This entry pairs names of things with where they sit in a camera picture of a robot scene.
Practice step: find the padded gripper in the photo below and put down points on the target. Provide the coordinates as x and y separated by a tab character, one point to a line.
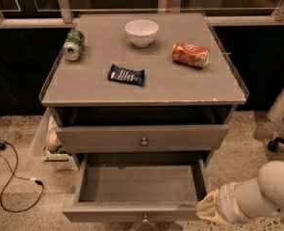
227	200

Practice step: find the white ceramic bowl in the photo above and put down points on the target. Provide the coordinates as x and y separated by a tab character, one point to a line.
141	32

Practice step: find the grey drawer cabinet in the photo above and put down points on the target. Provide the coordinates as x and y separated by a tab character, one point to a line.
176	94

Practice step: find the orange soda can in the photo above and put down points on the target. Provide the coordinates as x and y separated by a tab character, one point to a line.
189	54

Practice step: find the dark blue snack packet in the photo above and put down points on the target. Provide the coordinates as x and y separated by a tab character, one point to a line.
126	76

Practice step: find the grey drawer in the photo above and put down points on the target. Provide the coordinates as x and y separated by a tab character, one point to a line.
129	187
152	138

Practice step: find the clear plastic storage bin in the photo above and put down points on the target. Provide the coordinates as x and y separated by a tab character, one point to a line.
47	148

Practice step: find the green soda can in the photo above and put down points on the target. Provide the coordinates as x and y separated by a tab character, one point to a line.
73	46

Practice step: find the metal window railing frame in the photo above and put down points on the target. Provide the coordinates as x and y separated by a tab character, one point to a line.
39	13

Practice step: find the black chair base leg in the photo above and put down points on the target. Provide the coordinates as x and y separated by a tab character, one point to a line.
273	145

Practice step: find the grey top drawer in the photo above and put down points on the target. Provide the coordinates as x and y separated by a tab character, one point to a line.
152	138

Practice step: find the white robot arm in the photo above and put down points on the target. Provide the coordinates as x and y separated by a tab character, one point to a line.
248	179

